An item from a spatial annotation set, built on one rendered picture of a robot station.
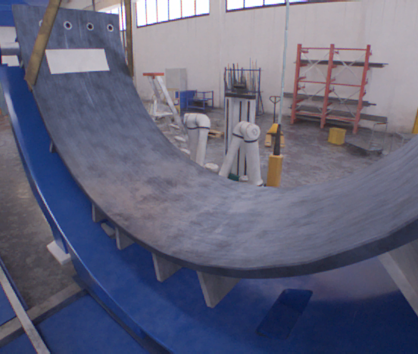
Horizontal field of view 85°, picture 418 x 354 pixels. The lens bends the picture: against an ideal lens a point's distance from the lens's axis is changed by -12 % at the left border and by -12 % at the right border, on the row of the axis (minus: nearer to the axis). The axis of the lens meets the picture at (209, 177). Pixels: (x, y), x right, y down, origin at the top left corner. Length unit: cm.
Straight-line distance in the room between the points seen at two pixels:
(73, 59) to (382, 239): 177
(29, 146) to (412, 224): 185
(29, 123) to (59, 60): 45
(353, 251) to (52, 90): 162
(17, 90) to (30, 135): 30
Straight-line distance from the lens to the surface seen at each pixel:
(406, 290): 58
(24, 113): 193
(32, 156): 185
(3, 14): 231
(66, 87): 174
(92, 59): 189
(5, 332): 203
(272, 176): 171
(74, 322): 196
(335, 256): 54
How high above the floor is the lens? 201
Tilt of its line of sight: 24 degrees down
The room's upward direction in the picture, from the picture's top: straight up
